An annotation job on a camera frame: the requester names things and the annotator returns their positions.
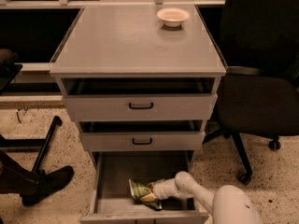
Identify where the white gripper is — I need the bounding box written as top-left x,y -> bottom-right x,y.
140,178 -> 178,203

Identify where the green jalapeno chip bag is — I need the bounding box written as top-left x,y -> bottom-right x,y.
129,179 -> 162,211

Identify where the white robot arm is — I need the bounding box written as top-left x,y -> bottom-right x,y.
138,172 -> 263,224

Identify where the bottom grey drawer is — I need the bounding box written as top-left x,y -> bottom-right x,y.
80,151 -> 208,224

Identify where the grey drawer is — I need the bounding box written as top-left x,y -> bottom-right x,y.
78,120 -> 206,151
80,151 -> 208,224
61,77 -> 217,121

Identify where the middle grey drawer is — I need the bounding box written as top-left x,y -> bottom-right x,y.
78,120 -> 206,151

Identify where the grey drawer cabinet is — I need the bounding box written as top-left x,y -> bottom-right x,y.
50,4 -> 225,167

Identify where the top grey drawer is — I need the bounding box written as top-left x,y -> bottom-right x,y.
61,77 -> 217,121

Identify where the person's leg with black shoe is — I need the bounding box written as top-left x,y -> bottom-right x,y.
0,151 -> 75,206

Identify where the black table leg stand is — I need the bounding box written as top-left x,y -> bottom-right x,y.
0,116 -> 63,174

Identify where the white bowl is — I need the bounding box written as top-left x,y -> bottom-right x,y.
157,7 -> 190,27

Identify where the black object at left edge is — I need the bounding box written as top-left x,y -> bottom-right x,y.
0,49 -> 22,93

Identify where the black office chair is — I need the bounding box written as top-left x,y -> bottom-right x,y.
205,0 -> 299,184

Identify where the black middle drawer handle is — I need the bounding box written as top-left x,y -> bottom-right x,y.
132,138 -> 153,146

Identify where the black drawer handle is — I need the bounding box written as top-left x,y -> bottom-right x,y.
132,138 -> 153,146
128,102 -> 154,110

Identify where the black top drawer handle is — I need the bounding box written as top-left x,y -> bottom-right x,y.
128,102 -> 154,110

